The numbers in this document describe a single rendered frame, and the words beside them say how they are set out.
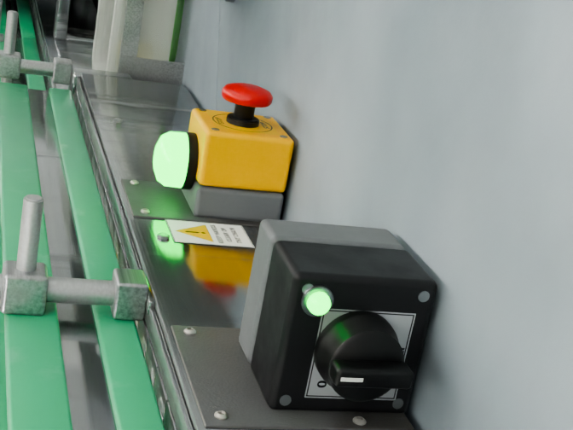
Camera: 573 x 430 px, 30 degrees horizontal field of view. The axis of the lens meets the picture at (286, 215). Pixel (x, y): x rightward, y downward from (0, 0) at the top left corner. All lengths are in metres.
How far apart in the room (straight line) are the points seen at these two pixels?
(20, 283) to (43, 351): 0.05
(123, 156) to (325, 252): 0.41
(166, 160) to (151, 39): 0.48
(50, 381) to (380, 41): 0.29
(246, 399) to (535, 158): 0.20
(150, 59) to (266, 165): 0.50
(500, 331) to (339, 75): 0.30
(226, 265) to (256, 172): 0.10
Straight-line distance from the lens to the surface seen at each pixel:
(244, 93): 0.82
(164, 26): 1.29
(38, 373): 0.61
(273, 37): 0.93
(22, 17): 2.13
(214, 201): 0.82
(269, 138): 0.82
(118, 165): 0.92
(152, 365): 0.65
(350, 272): 0.55
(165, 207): 0.83
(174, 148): 0.82
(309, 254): 0.56
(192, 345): 0.62
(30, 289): 0.67
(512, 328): 0.51
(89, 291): 0.68
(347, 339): 0.54
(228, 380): 0.59
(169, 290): 0.69
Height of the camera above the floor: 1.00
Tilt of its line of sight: 17 degrees down
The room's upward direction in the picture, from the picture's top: 85 degrees counter-clockwise
